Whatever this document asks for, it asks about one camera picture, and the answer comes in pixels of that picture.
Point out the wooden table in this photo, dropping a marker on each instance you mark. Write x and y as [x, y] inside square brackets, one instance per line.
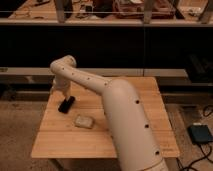
[58, 137]

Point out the black eraser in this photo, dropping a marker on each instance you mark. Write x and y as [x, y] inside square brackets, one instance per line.
[66, 105]

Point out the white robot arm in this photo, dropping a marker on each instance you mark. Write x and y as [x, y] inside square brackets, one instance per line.
[136, 146]

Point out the white sponge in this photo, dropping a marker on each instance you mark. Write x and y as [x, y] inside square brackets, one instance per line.
[84, 122]

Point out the black foot pedal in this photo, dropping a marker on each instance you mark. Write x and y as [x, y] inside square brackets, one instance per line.
[200, 134]

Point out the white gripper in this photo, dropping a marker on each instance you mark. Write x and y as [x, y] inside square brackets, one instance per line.
[61, 84]

